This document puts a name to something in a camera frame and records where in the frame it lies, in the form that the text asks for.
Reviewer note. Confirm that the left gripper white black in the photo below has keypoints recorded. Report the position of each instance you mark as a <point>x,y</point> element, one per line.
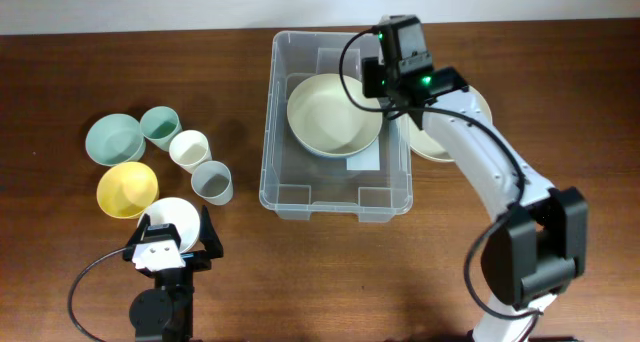
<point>202,259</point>

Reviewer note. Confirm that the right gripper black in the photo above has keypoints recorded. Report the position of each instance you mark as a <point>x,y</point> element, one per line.
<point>372,84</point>

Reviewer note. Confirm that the yellow small bowl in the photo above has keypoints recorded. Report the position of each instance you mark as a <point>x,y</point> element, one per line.
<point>126,190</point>

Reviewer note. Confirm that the beige large bowl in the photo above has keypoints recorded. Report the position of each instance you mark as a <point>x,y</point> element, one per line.
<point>426,147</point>

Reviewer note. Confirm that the dark blue large bowl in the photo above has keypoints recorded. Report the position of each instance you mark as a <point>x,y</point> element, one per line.
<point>319,153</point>

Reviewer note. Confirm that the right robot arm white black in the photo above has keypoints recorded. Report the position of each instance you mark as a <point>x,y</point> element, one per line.
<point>535,246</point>

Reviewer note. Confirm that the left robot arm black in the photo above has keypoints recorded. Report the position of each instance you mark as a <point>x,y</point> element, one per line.
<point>165,312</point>

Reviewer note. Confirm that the white label in container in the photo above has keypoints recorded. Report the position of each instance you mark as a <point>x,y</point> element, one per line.
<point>366,160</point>

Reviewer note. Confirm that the clear plastic storage container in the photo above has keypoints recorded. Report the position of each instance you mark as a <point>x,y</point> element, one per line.
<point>296,184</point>

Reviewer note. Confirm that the white small bowl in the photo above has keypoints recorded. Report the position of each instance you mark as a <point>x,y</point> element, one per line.
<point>179,212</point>

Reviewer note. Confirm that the grey cup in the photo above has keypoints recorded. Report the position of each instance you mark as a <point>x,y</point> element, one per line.
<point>212,181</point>

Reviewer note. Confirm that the cream white cup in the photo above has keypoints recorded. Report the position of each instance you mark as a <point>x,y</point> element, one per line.
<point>189,149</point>

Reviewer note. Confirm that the mint green cup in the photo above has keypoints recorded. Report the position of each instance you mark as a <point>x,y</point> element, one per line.
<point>160,125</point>

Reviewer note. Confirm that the mint green small bowl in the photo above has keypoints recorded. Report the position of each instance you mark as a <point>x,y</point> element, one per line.
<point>115,139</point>

